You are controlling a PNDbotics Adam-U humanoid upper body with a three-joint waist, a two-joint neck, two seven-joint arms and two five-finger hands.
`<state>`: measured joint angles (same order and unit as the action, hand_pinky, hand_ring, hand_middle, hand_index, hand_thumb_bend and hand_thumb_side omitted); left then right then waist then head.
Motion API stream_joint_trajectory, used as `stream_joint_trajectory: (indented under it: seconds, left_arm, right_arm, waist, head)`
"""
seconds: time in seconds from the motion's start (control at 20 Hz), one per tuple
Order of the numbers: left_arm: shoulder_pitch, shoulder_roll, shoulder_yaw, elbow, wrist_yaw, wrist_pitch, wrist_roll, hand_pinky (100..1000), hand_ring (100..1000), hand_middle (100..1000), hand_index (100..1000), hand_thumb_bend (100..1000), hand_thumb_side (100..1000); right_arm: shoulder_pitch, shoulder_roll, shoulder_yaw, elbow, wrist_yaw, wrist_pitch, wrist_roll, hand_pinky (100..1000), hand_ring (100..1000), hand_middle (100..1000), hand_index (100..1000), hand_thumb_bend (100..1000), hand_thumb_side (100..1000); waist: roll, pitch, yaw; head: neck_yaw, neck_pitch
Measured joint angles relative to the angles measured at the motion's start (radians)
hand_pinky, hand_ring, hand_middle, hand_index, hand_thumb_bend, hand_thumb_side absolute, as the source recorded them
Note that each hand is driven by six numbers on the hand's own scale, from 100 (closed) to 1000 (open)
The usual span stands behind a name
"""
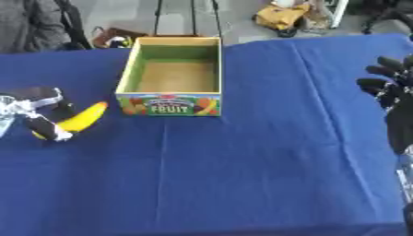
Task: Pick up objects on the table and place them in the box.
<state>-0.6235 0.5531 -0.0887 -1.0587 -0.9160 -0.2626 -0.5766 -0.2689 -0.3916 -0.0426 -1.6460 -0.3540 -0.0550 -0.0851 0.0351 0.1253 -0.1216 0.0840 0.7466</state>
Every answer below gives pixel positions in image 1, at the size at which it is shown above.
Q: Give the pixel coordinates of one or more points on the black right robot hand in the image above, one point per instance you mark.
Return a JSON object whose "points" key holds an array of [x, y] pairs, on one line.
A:
{"points": [[399, 116]]}

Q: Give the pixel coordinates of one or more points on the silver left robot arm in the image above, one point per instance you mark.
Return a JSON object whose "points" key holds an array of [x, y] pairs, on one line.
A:
{"points": [[6, 115]]}

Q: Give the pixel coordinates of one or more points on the open cardboard box green inside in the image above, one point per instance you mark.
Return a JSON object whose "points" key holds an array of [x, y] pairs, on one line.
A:
{"points": [[175, 76]]}

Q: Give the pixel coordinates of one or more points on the yellow bag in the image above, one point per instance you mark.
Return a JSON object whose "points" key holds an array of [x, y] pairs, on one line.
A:
{"points": [[281, 15]]}

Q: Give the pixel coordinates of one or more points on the black tripod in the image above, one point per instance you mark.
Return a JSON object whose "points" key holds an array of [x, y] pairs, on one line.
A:
{"points": [[188, 17]]}

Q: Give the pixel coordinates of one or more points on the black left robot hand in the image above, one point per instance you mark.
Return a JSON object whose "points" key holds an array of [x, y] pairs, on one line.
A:
{"points": [[40, 123]]}

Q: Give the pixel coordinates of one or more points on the black chair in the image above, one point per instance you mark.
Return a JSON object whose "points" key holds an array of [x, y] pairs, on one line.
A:
{"points": [[390, 15]]}

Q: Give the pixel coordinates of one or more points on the yellow toy banana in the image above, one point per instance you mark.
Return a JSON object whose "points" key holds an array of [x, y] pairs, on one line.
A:
{"points": [[83, 120]]}

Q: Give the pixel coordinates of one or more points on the brown bag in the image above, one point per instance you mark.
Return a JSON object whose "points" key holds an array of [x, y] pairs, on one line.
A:
{"points": [[115, 37]]}

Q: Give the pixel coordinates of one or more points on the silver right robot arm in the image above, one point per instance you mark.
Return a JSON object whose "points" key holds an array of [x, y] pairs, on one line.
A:
{"points": [[406, 181]]}

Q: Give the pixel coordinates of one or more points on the person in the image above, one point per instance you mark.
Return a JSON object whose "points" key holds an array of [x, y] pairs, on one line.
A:
{"points": [[32, 24]]}

